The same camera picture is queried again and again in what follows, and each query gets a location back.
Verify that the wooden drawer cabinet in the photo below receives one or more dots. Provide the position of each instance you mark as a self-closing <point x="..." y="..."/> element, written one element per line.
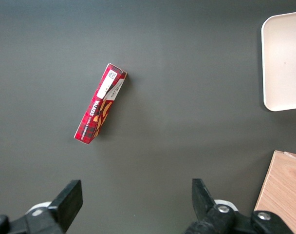
<point x="284" y="195"/>

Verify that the cream plastic tray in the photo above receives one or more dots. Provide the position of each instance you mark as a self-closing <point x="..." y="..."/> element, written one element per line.
<point x="284" y="61"/>

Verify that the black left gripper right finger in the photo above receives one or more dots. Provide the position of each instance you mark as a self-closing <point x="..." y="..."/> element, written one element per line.
<point x="204" y="204"/>

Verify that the red shortbread cookie box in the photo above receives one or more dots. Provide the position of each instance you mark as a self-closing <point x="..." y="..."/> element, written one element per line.
<point x="99" y="107"/>

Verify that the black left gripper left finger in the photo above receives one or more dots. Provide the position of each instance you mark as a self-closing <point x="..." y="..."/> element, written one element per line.
<point x="67" y="204"/>

